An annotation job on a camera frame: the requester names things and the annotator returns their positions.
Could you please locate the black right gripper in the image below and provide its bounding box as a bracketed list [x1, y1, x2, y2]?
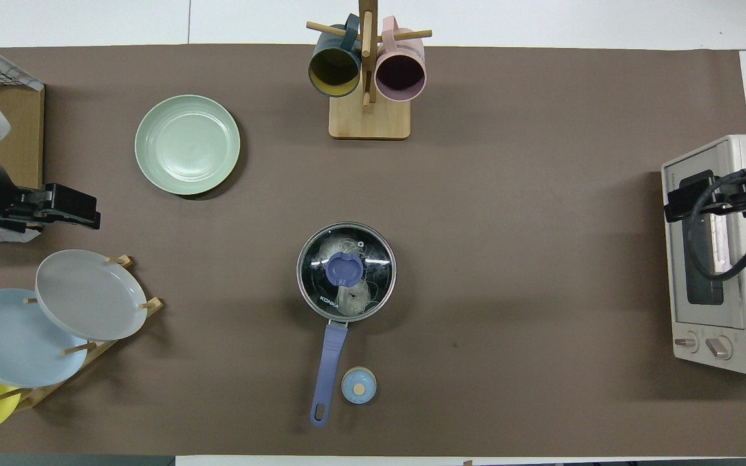
[664, 169, 746, 224]

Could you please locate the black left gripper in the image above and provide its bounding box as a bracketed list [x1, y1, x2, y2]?
[0, 183, 101, 231]

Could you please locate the glass lid with blue knob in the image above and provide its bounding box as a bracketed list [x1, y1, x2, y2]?
[297, 222, 397, 322]

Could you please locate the grey plate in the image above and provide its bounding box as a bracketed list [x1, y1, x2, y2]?
[35, 249, 148, 342]

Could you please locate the pale green plate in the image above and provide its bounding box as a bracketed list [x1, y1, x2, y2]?
[135, 94, 242, 196]

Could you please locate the wooden plate rack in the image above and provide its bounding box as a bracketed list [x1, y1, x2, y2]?
[0, 254, 164, 412]

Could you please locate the light blue plate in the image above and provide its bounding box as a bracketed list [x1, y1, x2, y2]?
[0, 288, 89, 389]

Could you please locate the brown table mat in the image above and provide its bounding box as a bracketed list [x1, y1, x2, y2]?
[0, 43, 746, 458]

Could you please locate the teal mug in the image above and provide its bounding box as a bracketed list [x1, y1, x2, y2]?
[308, 14, 364, 99]

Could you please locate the wooden mug tree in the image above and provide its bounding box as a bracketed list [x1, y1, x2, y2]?
[306, 0, 433, 140]

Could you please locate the pink mug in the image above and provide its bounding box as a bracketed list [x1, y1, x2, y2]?
[374, 16, 427, 103]

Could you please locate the small blue jar with cork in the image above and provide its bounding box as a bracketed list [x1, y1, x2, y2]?
[341, 366, 378, 405]

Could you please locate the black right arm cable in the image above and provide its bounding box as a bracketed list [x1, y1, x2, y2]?
[686, 170, 746, 281]

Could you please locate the wire basket with wooden shelves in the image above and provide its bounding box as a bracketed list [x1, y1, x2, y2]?
[0, 31, 46, 244]

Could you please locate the dark saucepan with purple handle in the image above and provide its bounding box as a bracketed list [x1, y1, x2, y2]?
[297, 222, 398, 427]

